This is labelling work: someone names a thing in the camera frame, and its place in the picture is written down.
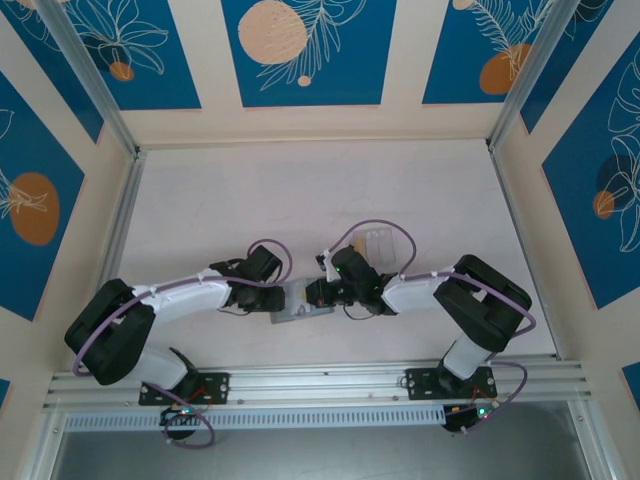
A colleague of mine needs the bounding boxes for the grey leather card holder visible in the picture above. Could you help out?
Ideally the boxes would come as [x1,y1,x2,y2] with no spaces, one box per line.
[268,278,337,325]

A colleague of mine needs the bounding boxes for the clear acrylic card stand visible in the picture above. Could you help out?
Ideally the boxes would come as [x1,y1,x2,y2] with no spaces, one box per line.
[343,223,403,267]

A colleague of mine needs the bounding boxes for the grey metal sheet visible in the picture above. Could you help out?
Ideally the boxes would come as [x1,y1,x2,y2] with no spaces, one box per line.
[47,399,599,480]

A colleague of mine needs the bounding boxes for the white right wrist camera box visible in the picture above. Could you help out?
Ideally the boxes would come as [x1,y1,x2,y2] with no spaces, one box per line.
[315,248,341,284]

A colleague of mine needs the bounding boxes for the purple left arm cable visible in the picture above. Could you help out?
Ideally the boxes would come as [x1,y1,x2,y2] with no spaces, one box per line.
[72,237,295,450]

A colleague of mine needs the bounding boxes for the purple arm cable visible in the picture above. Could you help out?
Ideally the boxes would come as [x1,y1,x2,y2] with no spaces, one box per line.
[72,237,295,450]
[324,218,537,431]

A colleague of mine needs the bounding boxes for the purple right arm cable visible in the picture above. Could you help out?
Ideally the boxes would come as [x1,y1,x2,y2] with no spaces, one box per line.
[324,218,537,431]

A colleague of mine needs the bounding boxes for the aluminium mounting rail beam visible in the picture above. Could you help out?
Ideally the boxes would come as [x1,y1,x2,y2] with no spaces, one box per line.
[42,355,594,412]

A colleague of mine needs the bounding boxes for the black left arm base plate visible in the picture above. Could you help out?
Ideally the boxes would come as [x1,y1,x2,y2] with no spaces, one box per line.
[138,372,231,406]

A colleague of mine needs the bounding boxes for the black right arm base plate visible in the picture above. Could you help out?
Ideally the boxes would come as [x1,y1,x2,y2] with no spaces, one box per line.
[405,368,499,401]

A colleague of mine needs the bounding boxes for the white slotted cable duct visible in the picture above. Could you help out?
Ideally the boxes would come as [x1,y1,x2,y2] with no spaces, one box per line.
[63,405,446,432]

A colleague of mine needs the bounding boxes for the aluminium table side rail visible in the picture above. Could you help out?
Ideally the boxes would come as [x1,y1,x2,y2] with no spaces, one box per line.
[487,142,560,360]
[99,148,147,301]

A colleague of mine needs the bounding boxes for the aluminium frame post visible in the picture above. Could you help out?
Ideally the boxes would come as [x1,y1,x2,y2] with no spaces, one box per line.
[35,0,144,157]
[485,0,586,154]

